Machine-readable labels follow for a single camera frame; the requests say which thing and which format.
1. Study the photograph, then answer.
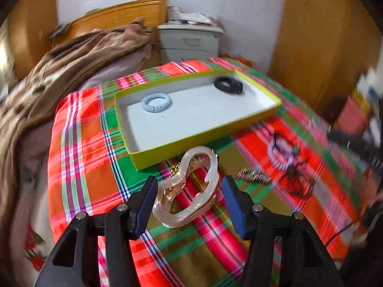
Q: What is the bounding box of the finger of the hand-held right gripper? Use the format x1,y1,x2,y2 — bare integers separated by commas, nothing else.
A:
327,128,374,162

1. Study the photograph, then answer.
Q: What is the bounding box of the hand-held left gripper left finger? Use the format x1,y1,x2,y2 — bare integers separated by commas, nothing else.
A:
34,176,159,287

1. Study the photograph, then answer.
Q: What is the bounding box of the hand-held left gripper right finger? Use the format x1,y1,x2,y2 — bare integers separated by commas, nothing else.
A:
221,175,344,287

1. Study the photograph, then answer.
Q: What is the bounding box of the rhinestone hair clip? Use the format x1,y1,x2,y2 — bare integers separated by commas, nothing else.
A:
237,167,273,184

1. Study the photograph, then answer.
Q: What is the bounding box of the pearly wavy hair claw clip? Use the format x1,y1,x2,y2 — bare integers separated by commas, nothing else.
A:
152,145,219,228

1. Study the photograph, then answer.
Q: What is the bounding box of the gold chain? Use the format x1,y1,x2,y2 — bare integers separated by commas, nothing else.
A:
168,161,184,178

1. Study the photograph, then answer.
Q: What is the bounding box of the dark beaded necklace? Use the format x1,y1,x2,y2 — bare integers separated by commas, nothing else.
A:
271,132,316,199

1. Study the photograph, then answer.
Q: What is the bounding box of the lilac spiral hair tie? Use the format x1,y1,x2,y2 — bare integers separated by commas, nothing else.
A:
267,142,295,165

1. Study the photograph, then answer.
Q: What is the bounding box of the yellow-green shallow cardboard box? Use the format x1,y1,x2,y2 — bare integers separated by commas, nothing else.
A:
114,69,282,171

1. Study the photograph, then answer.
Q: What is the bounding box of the stack of boxes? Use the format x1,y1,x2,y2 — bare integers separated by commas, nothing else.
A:
337,66,383,135

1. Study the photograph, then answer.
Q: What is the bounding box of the red green plaid cloth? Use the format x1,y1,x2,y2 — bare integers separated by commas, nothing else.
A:
48,57,368,287

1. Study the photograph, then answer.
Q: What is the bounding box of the wooden wardrobe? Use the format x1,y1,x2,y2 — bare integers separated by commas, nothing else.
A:
268,0,383,108

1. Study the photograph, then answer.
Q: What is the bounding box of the floral bedsheet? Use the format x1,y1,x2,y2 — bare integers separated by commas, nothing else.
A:
16,122,60,276

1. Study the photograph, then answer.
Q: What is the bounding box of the brown patterned blanket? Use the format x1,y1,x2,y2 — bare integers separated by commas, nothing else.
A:
0,18,156,231

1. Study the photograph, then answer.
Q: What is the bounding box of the white nightstand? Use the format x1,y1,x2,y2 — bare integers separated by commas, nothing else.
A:
158,24,225,63

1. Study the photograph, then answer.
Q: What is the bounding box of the assorted small items pile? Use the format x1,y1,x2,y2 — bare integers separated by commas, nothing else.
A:
180,12,223,27

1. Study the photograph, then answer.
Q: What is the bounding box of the clear acrylic organizer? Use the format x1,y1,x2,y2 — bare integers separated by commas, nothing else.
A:
167,6,184,24

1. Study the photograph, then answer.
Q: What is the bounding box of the wooden headboard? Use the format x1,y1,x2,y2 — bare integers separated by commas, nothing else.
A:
52,0,168,45

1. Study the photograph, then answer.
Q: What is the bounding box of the wooden cabinet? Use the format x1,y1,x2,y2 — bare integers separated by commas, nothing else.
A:
7,0,65,80

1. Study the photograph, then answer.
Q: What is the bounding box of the black cable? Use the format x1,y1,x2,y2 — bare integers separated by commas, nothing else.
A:
326,209,368,246

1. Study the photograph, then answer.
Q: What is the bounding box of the light blue spiral hair tie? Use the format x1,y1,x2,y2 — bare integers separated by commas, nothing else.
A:
141,93,172,113

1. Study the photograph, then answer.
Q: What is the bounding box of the black hair tie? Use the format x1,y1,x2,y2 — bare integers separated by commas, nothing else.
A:
214,77,243,94

